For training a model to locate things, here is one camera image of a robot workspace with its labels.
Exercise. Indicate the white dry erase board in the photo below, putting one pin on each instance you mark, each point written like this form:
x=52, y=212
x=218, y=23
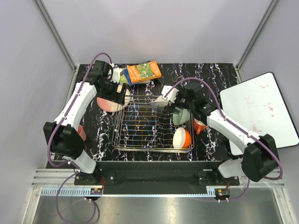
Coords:
x=258, y=105

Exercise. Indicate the orange bowl white inside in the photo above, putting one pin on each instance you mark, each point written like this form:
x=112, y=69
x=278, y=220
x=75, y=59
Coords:
x=181, y=138

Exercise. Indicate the green book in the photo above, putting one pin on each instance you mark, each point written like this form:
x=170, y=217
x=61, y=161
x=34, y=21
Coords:
x=123, y=79

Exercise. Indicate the steel wire dish rack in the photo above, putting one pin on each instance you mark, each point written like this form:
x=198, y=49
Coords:
x=142, y=125

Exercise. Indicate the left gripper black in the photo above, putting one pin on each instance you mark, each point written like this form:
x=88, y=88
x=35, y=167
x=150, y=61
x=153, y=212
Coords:
x=117, y=96

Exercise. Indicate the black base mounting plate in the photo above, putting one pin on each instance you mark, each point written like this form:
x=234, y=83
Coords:
x=156, y=177

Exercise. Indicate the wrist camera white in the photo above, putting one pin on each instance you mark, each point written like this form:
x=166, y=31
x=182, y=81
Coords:
x=169, y=93
x=116, y=73

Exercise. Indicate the orange ceramic mug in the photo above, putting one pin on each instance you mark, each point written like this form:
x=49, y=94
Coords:
x=198, y=126

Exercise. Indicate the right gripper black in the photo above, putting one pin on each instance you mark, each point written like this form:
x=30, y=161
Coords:
x=171, y=107

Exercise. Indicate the pale green ceramic bowl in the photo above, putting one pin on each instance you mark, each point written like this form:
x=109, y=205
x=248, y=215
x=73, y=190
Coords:
x=180, y=116

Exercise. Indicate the white paper plate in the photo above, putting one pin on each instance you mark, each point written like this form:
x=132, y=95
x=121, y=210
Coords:
x=159, y=102

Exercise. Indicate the blue book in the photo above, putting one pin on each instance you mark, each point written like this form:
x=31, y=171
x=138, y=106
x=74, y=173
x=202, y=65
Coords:
x=127, y=76

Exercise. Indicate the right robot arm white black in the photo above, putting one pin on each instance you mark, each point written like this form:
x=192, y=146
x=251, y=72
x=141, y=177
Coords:
x=259, y=153

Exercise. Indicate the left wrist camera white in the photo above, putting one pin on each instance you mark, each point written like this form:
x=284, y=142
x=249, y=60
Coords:
x=116, y=73

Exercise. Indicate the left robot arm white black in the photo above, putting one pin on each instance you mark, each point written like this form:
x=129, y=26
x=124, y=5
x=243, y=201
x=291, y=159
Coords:
x=62, y=137

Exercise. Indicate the pink cream floral plate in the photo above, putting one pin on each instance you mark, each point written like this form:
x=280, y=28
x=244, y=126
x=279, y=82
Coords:
x=109, y=106

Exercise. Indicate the pink plastic cup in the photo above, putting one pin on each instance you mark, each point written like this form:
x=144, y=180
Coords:
x=81, y=133

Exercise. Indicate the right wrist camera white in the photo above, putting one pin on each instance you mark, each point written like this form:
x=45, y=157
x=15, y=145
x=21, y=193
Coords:
x=169, y=93

